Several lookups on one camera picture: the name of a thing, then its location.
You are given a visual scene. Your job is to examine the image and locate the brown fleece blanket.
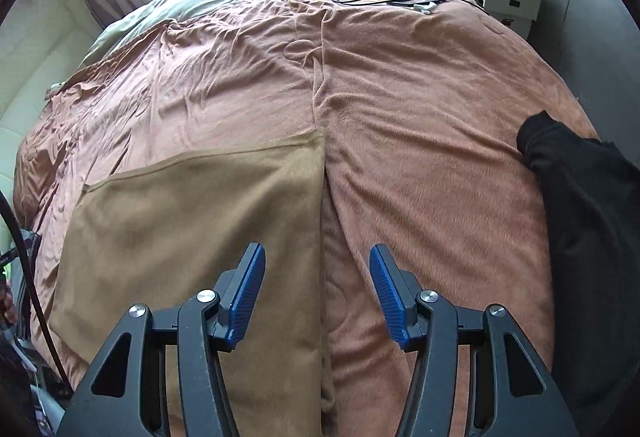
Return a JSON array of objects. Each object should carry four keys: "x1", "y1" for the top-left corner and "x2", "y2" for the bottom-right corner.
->
[{"x1": 12, "y1": 0, "x2": 601, "y2": 437}]

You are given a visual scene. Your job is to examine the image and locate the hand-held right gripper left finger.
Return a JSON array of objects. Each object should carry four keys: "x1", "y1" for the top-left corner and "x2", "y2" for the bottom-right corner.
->
[{"x1": 57, "y1": 242, "x2": 267, "y2": 437}]

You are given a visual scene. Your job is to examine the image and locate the pale grey duvet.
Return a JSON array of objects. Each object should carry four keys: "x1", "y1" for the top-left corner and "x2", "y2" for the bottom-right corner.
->
[{"x1": 80, "y1": 0, "x2": 421, "y2": 68}]

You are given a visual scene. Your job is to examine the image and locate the black folded clothes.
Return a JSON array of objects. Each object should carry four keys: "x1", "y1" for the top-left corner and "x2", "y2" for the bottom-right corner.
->
[{"x1": 516, "y1": 111, "x2": 640, "y2": 413}]

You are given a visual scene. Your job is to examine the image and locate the grey wardrobe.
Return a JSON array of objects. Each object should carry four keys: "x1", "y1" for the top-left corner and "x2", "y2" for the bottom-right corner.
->
[{"x1": 515, "y1": 0, "x2": 640, "y2": 138}]

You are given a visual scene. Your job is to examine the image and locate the brown printed t-shirt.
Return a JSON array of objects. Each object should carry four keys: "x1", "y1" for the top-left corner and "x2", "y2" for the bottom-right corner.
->
[{"x1": 47, "y1": 127, "x2": 336, "y2": 437}]

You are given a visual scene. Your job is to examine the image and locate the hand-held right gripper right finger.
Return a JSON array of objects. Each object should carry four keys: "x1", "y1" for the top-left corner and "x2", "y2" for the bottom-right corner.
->
[{"x1": 368, "y1": 243, "x2": 581, "y2": 437}]

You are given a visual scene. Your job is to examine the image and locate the thick black cable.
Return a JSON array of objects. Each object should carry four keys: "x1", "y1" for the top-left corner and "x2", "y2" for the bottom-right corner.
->
[{"x1": 0, "y1": 190, "x2": 76, "y2": 393}]

